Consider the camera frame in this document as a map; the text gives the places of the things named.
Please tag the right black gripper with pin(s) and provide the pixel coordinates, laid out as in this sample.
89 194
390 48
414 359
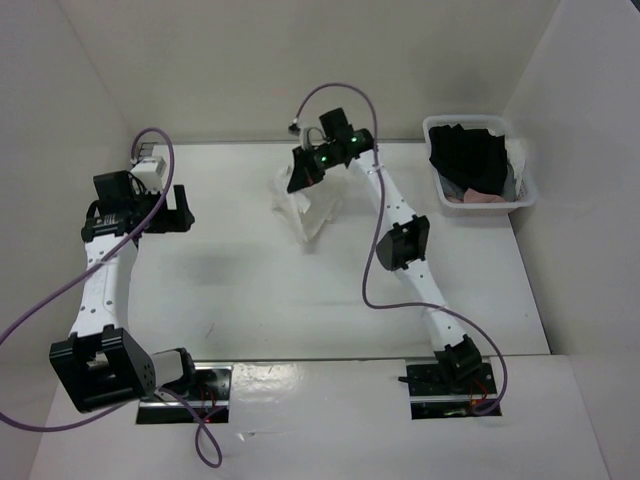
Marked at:
302 174

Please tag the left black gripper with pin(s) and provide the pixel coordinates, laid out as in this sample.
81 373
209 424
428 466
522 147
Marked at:
173 220

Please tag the white pleated skirt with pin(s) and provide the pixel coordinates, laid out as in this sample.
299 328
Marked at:
306 212

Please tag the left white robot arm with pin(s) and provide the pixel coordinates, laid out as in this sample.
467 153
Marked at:
100 364

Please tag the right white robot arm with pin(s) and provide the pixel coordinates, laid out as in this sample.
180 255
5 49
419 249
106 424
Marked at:
400 236

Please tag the pink garment in basket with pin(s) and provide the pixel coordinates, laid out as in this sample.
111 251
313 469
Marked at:
471 196

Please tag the black skirt in basket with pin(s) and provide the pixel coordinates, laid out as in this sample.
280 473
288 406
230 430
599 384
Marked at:
470 158

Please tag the white plastic laundry basket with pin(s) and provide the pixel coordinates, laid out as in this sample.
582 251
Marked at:
527 194

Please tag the white garment in basket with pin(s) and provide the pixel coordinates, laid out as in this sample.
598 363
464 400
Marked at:
516 154

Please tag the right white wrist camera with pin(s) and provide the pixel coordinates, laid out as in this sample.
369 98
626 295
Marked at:
304 133

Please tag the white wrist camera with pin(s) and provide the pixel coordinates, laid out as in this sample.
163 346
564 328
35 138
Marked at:
304 133
148 169

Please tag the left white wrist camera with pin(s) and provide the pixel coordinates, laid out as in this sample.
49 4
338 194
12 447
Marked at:
148 169

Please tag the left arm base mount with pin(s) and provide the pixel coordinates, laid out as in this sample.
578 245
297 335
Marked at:
209 397

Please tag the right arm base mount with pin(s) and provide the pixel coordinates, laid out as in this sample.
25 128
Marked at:
432 398

